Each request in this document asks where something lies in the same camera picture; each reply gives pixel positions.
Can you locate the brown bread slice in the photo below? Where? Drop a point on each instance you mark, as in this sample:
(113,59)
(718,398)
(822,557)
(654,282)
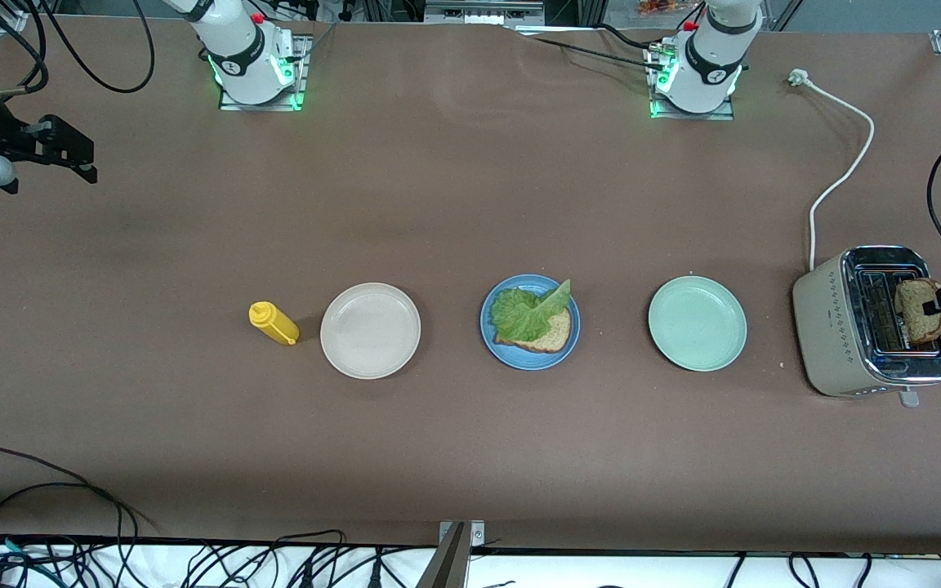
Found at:
(916,322)
(556,335)

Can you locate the yellow mustard squeeze bottle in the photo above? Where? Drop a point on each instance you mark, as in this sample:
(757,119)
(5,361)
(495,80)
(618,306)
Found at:
(276,325)

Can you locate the green lettuce leaf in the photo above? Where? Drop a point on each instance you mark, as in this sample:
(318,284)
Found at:
(524,314)

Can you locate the mint green round plate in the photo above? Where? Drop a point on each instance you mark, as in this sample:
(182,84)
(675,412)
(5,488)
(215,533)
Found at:
(697,324)

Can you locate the pale beige round plate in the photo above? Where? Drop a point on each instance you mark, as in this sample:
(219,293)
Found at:
(370,335)

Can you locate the blue round plate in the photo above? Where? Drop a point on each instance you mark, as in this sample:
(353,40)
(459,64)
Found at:
(495,355)

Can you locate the silver two-slot toaster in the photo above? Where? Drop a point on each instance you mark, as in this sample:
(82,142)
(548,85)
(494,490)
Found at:
(826,343)

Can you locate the orange snack packet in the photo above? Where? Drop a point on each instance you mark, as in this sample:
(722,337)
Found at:
(658,6)

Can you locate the grey metal box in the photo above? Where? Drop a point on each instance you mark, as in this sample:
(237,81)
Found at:
(483,12)

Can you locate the black power plug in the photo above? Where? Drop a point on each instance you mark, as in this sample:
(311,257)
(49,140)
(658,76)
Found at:
(305,576)
(374,573)

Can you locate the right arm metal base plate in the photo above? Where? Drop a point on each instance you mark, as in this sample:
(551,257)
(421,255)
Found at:
(304,77)

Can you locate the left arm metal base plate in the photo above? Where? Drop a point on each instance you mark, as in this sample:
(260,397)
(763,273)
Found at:
(695,116)

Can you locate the aluminium camera post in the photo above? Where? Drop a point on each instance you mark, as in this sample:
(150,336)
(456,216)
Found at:
(450,563)

